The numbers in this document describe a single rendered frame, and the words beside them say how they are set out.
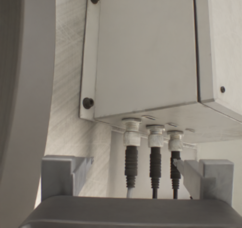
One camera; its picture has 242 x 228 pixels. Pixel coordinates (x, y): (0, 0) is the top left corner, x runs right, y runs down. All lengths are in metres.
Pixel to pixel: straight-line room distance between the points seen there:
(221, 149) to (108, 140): 3.52
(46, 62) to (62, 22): 0.09
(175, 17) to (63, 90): 0.11
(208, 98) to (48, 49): 0.11
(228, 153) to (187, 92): 3.58
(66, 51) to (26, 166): 0.13
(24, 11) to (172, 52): 0.11
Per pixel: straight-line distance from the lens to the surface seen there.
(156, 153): 0.30
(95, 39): 0.31
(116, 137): 0.32
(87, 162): 0.16
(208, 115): 0.27
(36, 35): 0.21
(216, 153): 3.86
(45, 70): 0.20
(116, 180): 0.32
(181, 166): 0.16
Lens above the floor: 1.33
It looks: 45 degrees up
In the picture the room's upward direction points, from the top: 45 degrees clockwise
